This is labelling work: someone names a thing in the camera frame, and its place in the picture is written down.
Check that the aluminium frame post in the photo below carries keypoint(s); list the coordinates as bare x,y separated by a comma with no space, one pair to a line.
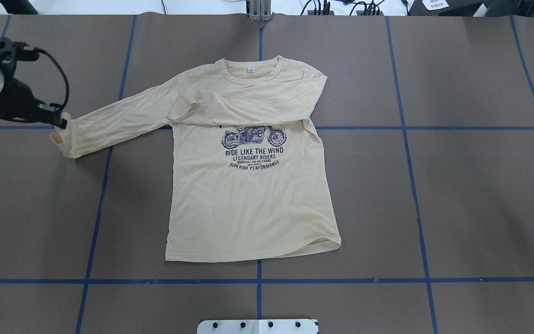
259,10

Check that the black box white label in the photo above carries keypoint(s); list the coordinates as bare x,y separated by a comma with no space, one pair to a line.
447,8

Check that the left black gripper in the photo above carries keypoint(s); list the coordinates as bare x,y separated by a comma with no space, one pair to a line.
18,98

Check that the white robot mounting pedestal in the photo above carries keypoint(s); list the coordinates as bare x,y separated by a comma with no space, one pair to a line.
258,326

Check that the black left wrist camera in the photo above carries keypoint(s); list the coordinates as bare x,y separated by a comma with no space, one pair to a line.
12,53

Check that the cream long-sleeve printed shirt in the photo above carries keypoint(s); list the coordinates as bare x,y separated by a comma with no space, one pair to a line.
248,173

